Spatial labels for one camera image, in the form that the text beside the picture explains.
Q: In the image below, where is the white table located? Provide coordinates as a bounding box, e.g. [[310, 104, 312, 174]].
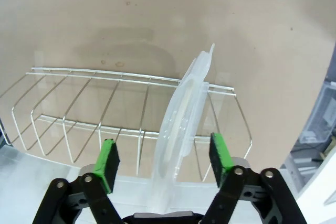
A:
[[279, 153, 336, 224]]

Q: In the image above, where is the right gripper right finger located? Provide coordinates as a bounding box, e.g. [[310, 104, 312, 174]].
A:
[[201, 132, 308, 224]]

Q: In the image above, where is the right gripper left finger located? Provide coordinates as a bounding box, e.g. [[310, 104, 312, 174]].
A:
[[33, 138, 123, 224]]

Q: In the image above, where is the clear plastic container lid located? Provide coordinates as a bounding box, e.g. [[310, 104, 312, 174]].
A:
[[146, 42, 217, 215]]

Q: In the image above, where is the clear plastic storage box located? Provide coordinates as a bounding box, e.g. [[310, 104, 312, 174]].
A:
[[299, 77, 336, 143]]

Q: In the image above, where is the metal wire lid rack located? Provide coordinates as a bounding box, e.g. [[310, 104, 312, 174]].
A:
[[0, 66, 253, 183]]

